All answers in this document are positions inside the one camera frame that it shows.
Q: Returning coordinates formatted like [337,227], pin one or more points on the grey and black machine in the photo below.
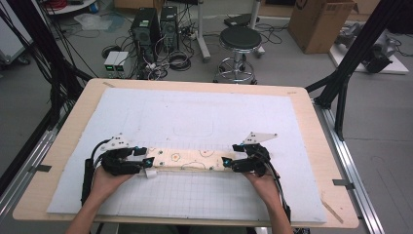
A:
[378,55]

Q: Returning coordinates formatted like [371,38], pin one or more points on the clear plastic bag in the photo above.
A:
[92,22]

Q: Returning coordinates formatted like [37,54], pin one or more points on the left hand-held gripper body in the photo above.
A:
[118,162]

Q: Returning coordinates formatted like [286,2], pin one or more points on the white board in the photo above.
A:
[397,66]

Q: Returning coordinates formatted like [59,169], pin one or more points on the grey bench power supply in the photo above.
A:
[121,65]
[110,63]

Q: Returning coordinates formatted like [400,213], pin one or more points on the flat black device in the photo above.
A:
[240,20]

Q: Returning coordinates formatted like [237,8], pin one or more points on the brown cardboard box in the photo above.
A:
[319,26]

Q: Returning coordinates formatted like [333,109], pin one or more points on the thin wooden strip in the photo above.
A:
[331,209]

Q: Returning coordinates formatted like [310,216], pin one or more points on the grey metal bracket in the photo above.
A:
[40,168]
[343,183]

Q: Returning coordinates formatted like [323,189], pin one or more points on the person's left hand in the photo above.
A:
[108,185]

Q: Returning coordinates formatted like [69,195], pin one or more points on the black round stool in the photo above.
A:
[240,38]

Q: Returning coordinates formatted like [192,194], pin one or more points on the white round table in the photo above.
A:
[73,7]

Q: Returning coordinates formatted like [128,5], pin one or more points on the cream printed cloth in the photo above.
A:
[190,159]

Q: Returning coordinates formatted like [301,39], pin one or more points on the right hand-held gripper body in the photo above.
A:
[251,161]

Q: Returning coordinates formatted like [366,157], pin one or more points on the person's right hand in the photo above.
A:
[264,187]

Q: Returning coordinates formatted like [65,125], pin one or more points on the aluminium rail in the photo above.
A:
[350,169]
[26,169]

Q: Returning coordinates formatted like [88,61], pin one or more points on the white foam mat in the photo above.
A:
[181,110]

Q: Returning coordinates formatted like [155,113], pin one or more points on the wide black computer tower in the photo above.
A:
[144,29]

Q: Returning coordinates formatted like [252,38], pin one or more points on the narrow black computer tower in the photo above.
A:
[168,27]

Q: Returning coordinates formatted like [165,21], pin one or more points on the white stand leg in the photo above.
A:
[202,35]
[255,13]

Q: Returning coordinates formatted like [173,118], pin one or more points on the grey panel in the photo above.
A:
[11,35]

